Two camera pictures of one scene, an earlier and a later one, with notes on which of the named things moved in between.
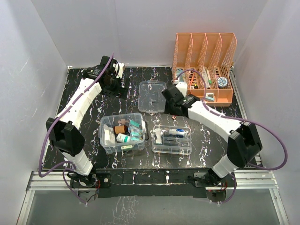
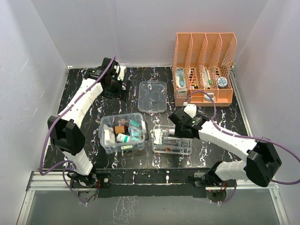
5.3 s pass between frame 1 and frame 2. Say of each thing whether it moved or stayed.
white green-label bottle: stayed
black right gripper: moved
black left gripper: stayed
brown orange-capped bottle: stayed
